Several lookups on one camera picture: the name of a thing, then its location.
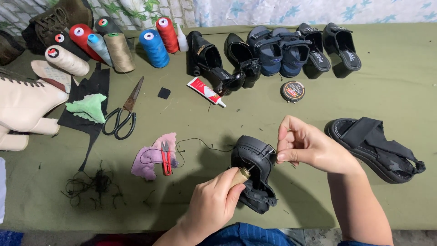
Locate person's right hand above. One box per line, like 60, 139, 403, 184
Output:
276, 115, 363, 176

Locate person's left hand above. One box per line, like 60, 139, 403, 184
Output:
178, 167, 247, 240

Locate wooden handled sewing awl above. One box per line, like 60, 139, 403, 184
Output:
229, 165, 255, 189

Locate black sandal with stitched sole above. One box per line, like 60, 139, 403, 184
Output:
230, 135, 278, 215

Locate black sewing thread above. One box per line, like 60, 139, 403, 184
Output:
140, 138, 278, 169

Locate person's blue garment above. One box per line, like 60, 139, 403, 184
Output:
200, 222, 302, 246

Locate round shoe polish tin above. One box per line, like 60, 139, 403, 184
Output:
280, 81, 306, 104

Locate red thread snips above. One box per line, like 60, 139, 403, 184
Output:
160, 140, 173, 177

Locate purple cloth scrap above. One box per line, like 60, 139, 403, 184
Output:
131, 133, 180, 181

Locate olive green table cloth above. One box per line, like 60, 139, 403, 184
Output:
0, 23, 437, 233

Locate black block heel mule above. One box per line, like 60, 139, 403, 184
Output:
322, 22, 362, 79
296, 23, 331, 80

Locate black high heeled shoe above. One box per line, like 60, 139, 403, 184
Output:
224, 33, 262, 89
186, 31, 247, 97

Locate tangle of black thread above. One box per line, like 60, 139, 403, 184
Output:
61, 160, 126, 210

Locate red and white glue tube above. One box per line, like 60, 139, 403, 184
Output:
186, 77, 227, 109

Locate blue flower print curtain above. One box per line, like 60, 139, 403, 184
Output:
193, 0, 437, 28

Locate green cloth scrap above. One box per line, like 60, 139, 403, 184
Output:
65, 93, 108, 124

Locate black leather sheet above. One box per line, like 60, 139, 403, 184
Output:
57, 63, 111, 172

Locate white plastic bottle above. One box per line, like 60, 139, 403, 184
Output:
176, 23, 189, 52

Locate red thread spool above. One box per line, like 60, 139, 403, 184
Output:
156, 17, 180, 54
69, 23, 104, 63

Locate khaki thread spool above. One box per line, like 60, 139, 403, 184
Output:
103, 32, 136, 74

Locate grey blue thread spool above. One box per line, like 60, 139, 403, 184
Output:
87, 33, 113, 68

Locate cream thread spool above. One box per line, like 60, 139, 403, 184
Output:
45, 45, 90, 77

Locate white cloth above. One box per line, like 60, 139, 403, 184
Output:
0, 157, 7, 225

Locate cream shoe insole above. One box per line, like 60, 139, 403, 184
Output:
31, 60, 80, 94

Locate black thread spool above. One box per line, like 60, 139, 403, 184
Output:
53, 32, 91, 62
94, 16, 134, 49

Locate leaf print curtain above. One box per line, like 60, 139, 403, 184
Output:
0, 0, 197, 36

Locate cream lace-up boot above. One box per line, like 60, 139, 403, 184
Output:
0, 68, 73, 152

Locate brown lace-up boot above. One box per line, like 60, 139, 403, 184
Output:
22, 0, 95, 56

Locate dark brown shoe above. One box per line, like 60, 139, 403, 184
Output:
0, 30, 25, 66

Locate black sandal with torn strap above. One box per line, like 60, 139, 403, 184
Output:
324, 117, 427, 185

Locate blue strap sandal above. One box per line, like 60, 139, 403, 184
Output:
246, 26, 283, 77
271, 27, 313, 78

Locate black handled scissors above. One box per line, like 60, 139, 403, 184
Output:
102, 76, 145, 141

